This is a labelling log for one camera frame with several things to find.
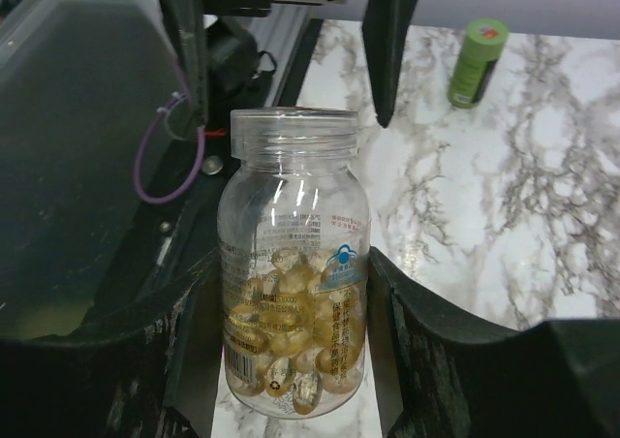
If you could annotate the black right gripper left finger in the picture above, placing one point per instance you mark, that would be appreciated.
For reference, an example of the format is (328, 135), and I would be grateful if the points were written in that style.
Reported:
(148, 370)

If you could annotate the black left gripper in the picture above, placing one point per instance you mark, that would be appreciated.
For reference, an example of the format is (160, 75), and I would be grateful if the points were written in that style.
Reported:
(384, 31)

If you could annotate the clear bottle yellow pills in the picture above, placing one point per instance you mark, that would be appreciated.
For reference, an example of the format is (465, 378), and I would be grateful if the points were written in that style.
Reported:
(294, 259)

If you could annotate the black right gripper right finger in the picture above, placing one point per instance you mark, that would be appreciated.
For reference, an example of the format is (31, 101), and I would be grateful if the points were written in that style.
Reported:
(441, 371)

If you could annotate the black metal base frame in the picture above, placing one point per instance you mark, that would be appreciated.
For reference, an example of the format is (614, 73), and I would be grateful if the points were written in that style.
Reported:
(182, 168)

